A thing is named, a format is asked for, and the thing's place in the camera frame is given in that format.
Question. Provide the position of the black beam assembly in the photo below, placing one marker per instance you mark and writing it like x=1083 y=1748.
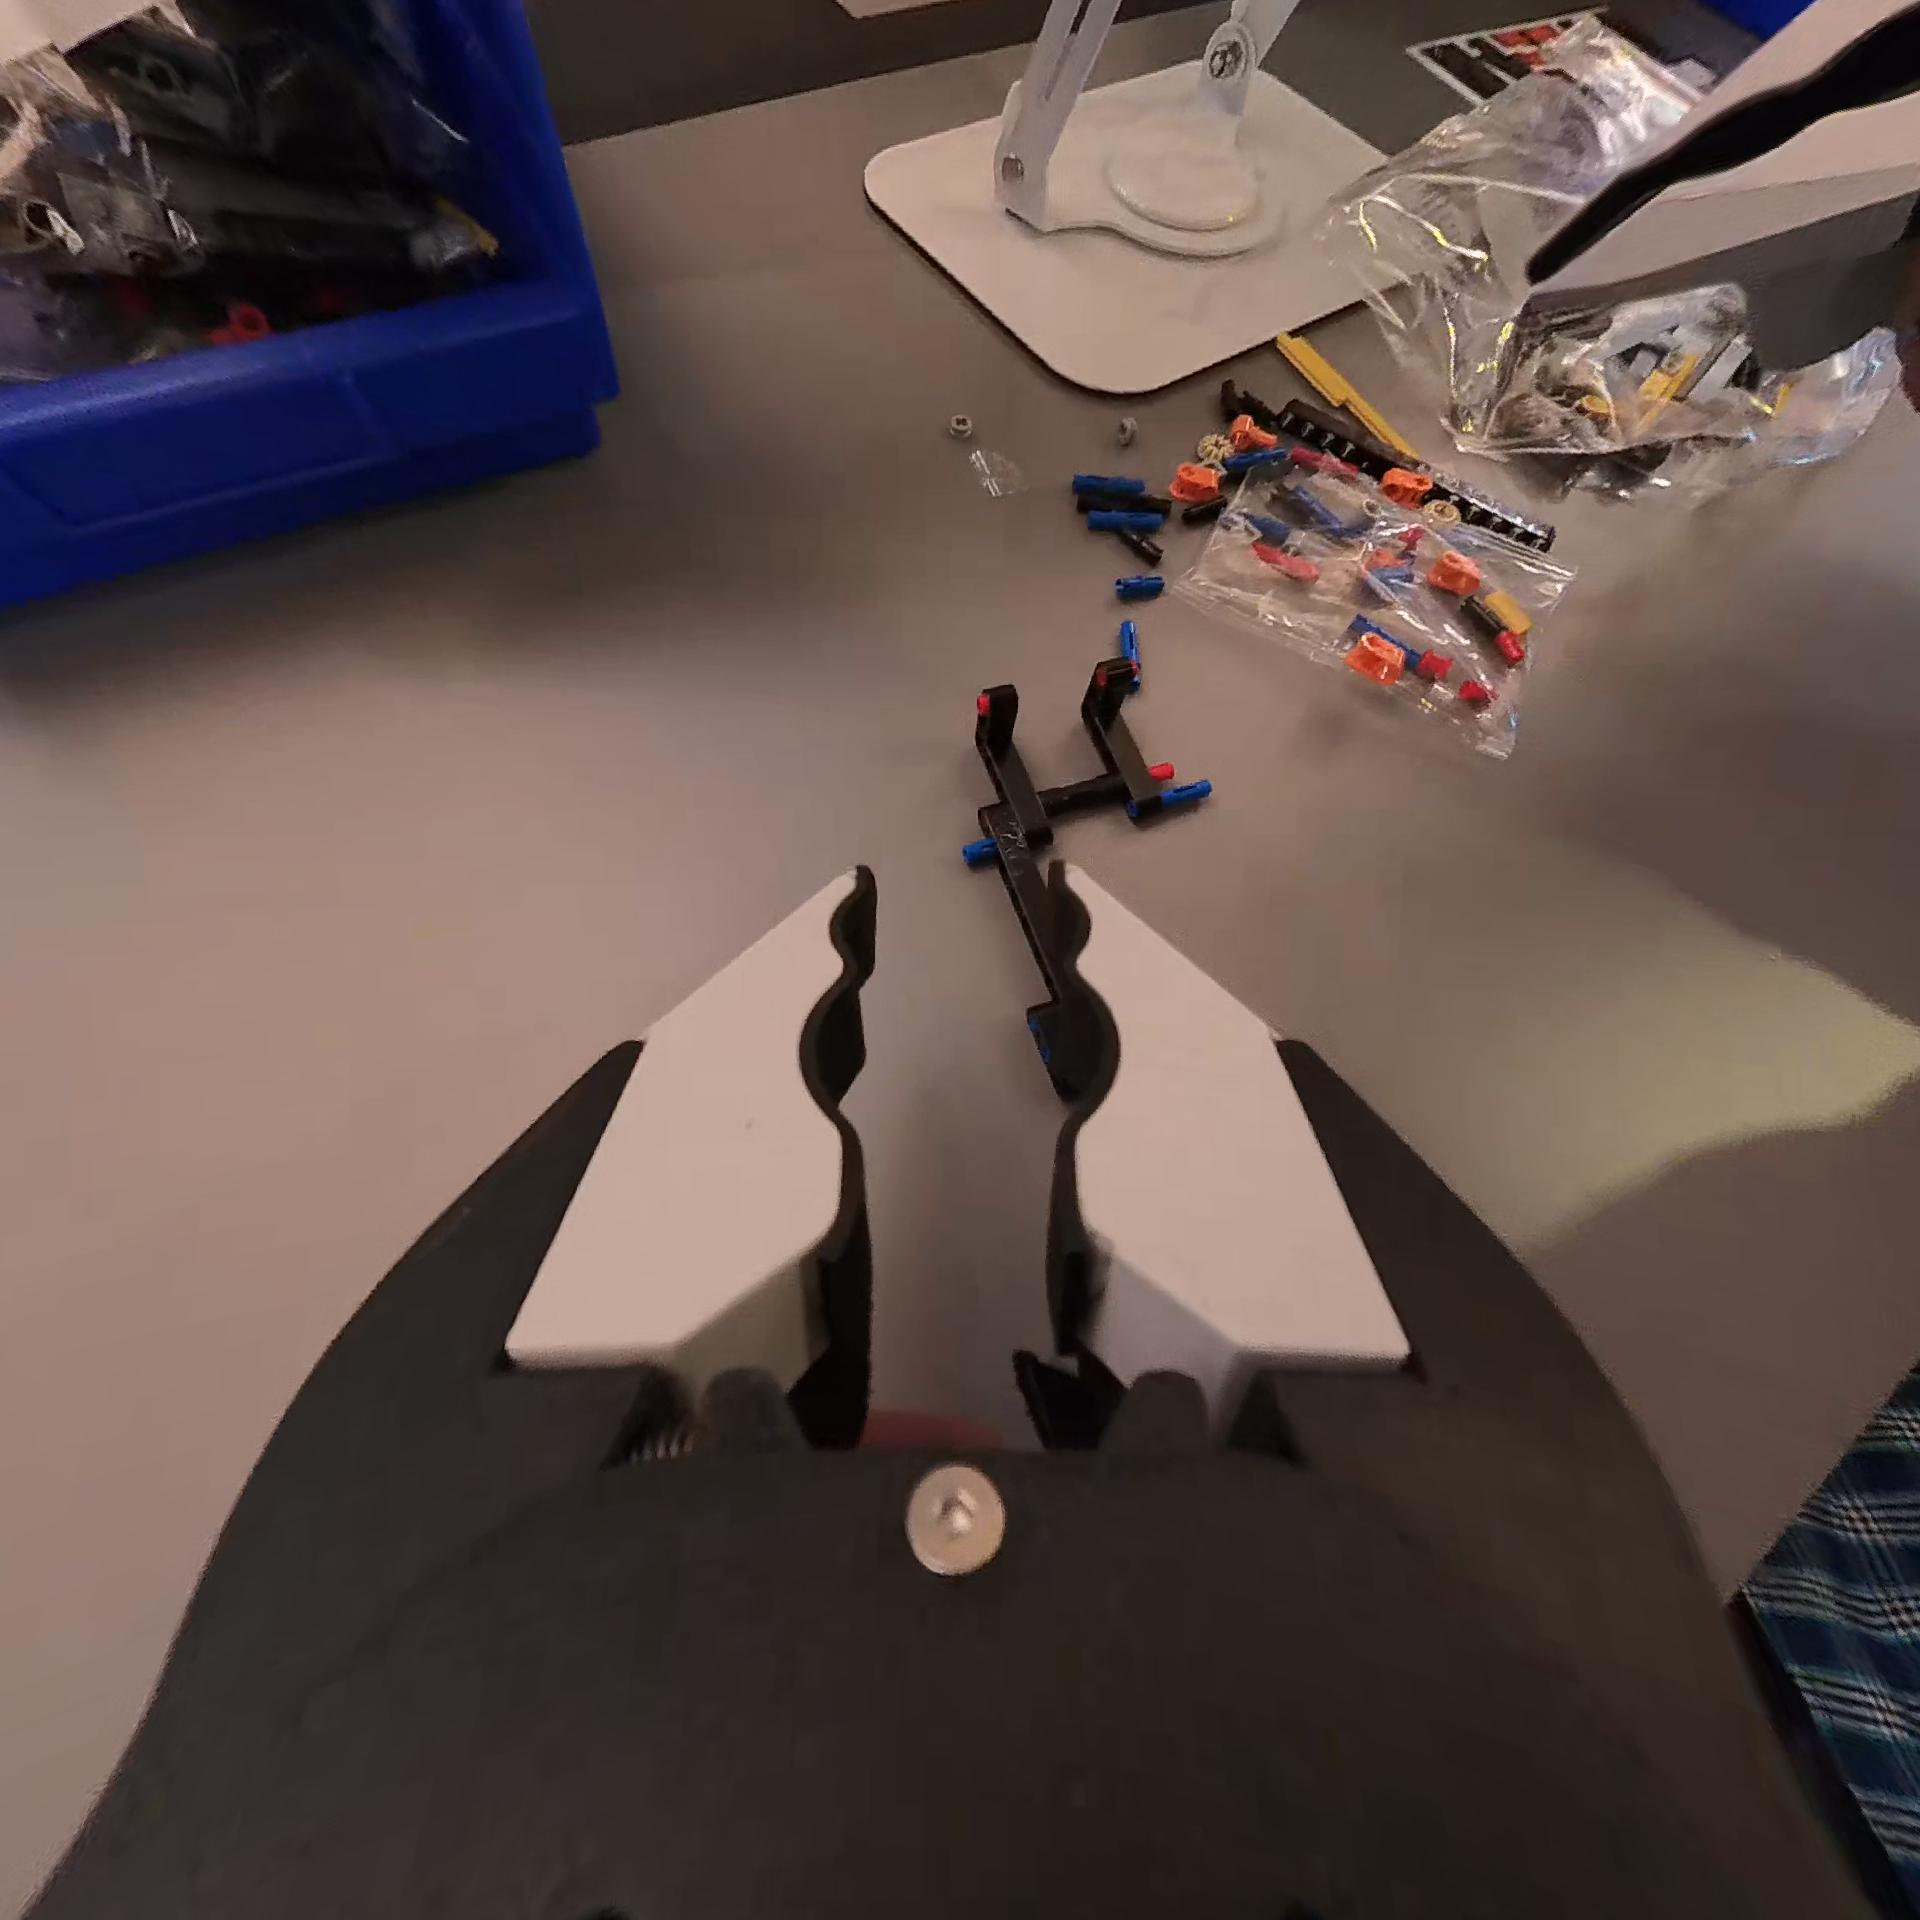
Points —
x=1037 y=900

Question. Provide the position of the person's plaid shirt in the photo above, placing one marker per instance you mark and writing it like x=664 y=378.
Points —
x=1845 y=1651

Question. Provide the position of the yellow connector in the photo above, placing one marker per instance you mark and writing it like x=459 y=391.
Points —
x=1512 y=616

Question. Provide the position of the blue storage bin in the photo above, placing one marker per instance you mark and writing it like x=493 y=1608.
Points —
x=300 y=434

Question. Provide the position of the yellow technic beam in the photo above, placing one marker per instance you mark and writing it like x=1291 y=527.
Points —
x=1373 y=412

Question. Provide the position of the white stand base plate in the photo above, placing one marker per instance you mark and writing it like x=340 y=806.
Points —
x=1200 y=306

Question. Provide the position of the grey desk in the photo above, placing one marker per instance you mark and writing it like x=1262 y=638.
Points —
x=451 y=900

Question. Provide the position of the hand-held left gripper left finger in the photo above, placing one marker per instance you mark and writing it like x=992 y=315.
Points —
x=692 y=1170

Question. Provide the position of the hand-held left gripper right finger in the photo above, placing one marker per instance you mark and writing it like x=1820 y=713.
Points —
x=1230 y=1184

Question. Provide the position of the small clear parts bag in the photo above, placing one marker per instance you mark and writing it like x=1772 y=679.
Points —
x=1350 y=599

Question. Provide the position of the large clear parts bag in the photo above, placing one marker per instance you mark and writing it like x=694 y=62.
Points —
x=1500 y=225

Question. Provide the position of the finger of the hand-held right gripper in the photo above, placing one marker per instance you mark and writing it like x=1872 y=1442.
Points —
x=1786 y=54
x=1800 y=201

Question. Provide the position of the clear plastic scrap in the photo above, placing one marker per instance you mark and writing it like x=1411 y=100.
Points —
x=997 y=474

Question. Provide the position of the printed sticker sheet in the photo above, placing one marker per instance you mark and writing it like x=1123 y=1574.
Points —
x=1546 y=54

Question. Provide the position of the long black beam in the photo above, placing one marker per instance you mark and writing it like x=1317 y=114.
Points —
x=1484 y=516

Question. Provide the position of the pile of clear parts bags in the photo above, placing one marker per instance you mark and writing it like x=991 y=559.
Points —
x=226 y=166

